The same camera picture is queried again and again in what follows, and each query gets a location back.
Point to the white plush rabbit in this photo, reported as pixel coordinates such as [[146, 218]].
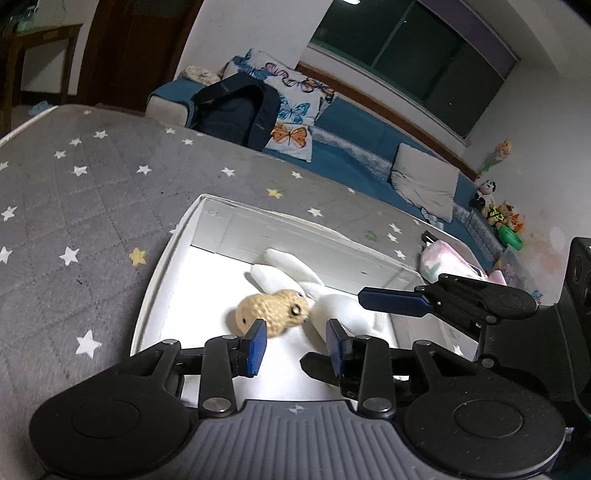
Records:
[[334, 308]]

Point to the tan peanut plush toy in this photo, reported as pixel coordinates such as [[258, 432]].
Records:
[[268, 308]]

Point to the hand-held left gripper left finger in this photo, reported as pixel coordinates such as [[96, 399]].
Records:
[[255, 348]]

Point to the black hair clip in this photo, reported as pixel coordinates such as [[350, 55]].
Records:
[[428, 236]]

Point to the grey pillow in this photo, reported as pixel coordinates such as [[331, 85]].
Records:
[[427, 182]]

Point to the dark backpack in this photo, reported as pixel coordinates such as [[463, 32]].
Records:
[[231, 113]]

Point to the dark window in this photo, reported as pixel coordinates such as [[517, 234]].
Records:
[[415, 50]]

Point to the white cardboard box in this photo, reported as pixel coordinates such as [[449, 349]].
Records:
[[207, 281]]

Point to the grey star-print blanket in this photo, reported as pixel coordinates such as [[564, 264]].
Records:
[[92, 207]]

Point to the wooden table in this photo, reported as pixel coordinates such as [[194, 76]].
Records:
[[44, 34]]

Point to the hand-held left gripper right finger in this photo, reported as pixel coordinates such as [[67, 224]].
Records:
[[333, 353]]

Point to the pink and white plush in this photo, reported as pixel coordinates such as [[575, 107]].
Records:
[[443, 262]]

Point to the brown wooden door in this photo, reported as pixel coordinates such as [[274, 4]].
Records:
[[138, 50]]

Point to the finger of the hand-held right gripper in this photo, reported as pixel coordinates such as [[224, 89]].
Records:
[[392, 301], [318, 367]]

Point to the butterfly-print pillow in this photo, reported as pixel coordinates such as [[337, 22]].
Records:
[[295, 99]]

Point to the blue sofa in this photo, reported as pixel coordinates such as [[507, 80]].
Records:
[[351, 147]]

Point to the beige fluffy cushion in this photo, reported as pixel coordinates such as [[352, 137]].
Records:
[[198, 75]]

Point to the orange plush toy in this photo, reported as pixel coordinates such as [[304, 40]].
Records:
[[517, 224]]

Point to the flower wall decoration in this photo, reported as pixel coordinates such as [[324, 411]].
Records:
[[498, 154]]

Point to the yellow plush toy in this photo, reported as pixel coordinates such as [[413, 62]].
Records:
[[499, 213]]

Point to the clear plastic storage box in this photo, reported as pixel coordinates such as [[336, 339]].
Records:
[[519, 272]]

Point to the panda plush toy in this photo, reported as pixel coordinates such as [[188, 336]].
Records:
[[484, 194]]

